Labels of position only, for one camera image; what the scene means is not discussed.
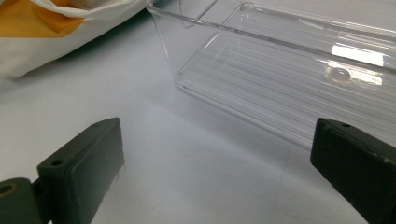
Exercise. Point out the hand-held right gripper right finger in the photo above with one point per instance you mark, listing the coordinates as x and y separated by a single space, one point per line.
355 161

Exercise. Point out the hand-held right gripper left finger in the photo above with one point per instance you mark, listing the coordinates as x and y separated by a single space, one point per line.
81 168

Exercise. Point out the clear plastic bin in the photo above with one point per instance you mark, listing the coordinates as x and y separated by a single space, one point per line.
264 84

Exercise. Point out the white cloth bag orange print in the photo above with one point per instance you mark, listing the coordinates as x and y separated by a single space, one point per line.
34 49

